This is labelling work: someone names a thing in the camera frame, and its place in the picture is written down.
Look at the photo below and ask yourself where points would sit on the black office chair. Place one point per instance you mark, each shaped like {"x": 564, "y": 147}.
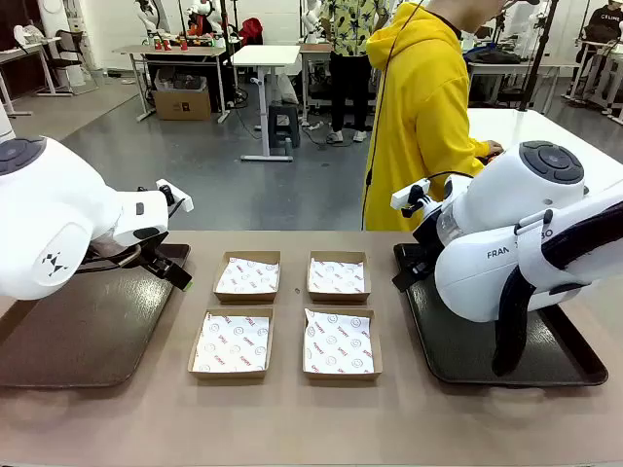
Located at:
{"x": 68, "y": 53}

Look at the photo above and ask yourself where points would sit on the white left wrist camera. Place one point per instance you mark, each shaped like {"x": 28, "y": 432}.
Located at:
{"x": 177, "y": 197}

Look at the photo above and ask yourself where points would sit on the grey plastic stool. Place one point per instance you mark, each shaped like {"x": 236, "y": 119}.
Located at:
{"x": 283, "y": 121}

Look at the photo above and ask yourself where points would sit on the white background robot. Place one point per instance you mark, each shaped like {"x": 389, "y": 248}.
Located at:
{"x": 311, "y": 19}
{"x": 199, "y": 10}
{"x": 146, "y": 17}

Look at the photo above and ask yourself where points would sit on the grey side table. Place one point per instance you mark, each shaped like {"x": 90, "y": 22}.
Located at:
{"x": 24, "y": 51}

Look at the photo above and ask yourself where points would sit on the person in floral shirt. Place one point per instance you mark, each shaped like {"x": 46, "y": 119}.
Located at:
{"x": 350, "y": 48}

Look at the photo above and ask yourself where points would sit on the white standing desk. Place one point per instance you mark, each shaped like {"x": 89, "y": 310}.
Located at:
{"x": 265, "y": 53}

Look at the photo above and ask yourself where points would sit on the large white table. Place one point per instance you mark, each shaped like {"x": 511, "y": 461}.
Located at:
{"x": 535, "y": 126}

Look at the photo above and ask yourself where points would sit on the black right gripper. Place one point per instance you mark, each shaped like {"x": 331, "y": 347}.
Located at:
{"x": 422, "y": 245}

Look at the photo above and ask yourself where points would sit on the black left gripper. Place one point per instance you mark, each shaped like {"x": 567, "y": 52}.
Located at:
{"x": 155, "y": 255}

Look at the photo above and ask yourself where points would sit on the person's right hand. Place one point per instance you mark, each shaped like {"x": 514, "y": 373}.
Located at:
{"x": 493, "y": 147}

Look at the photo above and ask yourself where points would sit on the white red-printed paper liner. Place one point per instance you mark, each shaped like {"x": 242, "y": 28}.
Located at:
{"x": 336, "y": 277}
{"x": 229, "y": 340}
{"x": 340, "y": 340}
{"x": 248, "y": 277}

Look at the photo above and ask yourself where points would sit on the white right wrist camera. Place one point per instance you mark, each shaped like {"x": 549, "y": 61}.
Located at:
{"x": 409, "y": 193}

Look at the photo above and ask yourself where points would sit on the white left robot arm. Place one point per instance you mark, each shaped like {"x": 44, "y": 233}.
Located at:
{"x": 48, "y": 204}

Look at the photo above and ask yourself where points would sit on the person in black shirt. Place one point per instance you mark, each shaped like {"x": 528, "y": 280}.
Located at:
{"x": 606, "y": 24}

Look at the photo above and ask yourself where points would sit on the red jacket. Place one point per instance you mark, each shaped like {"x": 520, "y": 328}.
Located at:
{"x": 250, "y": 31}

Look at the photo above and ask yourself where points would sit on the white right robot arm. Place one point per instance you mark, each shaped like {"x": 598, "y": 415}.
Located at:
{"x": 535, "y": 204}

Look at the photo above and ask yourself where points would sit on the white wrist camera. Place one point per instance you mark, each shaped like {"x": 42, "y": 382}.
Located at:
{"x": 177, "y": 197}
{"x": 409, "y": 193}

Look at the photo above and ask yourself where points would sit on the grey background table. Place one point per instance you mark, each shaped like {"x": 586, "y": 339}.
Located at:
{"x": 525, "y": 67}

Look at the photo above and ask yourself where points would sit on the brown cardboard box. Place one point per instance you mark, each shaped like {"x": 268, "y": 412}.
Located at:
{"x": 182, "y": 104}

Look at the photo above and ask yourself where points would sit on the person in yellow hoodie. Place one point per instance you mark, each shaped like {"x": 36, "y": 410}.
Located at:
{"x": 418, "y": 121}

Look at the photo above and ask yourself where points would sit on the person's right forearm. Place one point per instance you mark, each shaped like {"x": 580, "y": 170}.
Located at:
{"x": 469, "y": 153}

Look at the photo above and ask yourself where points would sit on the white bag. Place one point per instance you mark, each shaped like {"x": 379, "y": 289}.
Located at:
{"x": 26, "y": 34}

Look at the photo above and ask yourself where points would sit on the kraft paper tray box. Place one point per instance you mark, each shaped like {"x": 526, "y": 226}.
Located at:
{"x": 245, "y": 298}
{"x": 340, "y": 377}
{"x": 229, "y": 376}
{"x": 338, "y": 297}

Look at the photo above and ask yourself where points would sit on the white cylindrical pedestal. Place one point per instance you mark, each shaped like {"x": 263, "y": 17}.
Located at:
{"x": 5, "y": 121}

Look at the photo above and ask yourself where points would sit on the black stand pole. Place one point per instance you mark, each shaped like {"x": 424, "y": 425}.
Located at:
{"x": 535, "y": 63}

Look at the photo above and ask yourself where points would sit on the wooden top work table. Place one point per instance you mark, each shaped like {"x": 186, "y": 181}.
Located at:
{"x": 165, "y": 48}

